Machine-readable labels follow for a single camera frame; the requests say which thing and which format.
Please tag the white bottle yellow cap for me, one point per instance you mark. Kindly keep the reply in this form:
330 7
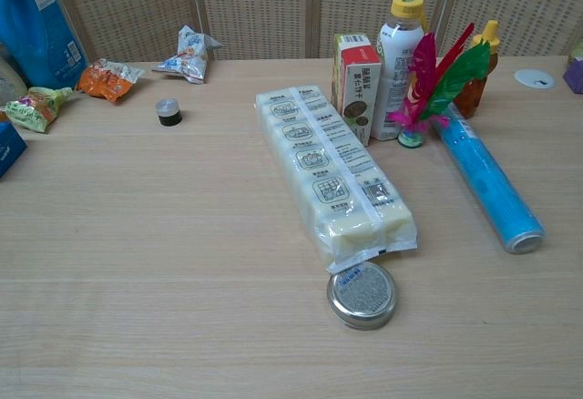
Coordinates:
396 53

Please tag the orange snack packet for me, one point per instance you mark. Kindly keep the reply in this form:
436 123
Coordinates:
107 81

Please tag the small black jar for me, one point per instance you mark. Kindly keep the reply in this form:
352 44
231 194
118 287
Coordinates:
168 112

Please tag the round metal tin lid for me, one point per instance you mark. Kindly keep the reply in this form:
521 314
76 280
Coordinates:
362 294

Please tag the colourful feather shuttlecock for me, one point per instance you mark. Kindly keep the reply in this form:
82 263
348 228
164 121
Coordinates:
442 84

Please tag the purple carton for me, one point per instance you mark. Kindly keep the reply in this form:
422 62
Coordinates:
575 78

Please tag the blue detergent pump bottle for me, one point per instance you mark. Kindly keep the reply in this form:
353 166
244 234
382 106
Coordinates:
32 30

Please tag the woven folding screen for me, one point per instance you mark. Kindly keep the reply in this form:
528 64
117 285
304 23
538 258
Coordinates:
255 7

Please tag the white blue snack bag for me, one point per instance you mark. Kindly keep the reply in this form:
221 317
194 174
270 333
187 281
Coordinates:
187 59

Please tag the long white sponge pack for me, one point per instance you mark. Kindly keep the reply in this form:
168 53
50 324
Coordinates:
319 162

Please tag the red white drink carton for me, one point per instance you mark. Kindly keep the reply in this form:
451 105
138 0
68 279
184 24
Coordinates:
360 84

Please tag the blue cookie box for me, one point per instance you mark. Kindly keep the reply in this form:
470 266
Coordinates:
7 153

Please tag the honey bottle yellow cap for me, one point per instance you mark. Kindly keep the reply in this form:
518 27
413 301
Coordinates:
473 91

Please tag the white table grommet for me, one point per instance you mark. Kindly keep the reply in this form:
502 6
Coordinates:
533 78

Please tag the green snack packet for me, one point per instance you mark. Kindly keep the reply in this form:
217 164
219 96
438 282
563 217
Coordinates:
36 108

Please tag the blue plastic wrap roll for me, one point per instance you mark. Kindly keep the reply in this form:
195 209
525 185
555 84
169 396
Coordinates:
487 185

